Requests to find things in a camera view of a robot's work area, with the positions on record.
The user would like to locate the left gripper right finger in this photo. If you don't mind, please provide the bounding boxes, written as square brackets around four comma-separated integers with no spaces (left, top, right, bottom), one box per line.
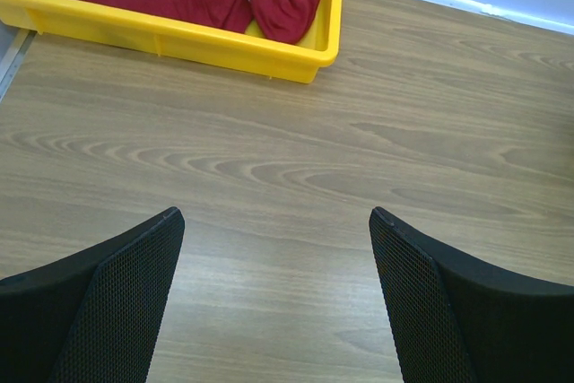
[369,207,573,382]

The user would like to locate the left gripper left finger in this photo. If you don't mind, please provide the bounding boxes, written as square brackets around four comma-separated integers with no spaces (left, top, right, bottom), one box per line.
[1,207,185,382]

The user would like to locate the yellow plastic bin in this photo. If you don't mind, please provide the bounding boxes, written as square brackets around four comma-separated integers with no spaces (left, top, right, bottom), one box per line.
[1,0,343,83]

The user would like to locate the left side aluminium rail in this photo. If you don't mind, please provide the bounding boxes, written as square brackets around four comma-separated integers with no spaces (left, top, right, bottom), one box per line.
[0,23,36,100]

